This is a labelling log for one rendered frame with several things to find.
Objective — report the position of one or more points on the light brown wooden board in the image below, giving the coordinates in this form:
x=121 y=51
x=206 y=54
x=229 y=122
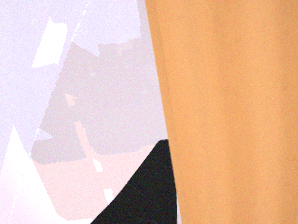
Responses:
x=228 y=76

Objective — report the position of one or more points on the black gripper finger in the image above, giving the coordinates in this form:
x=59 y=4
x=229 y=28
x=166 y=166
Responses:
x=149 y=197

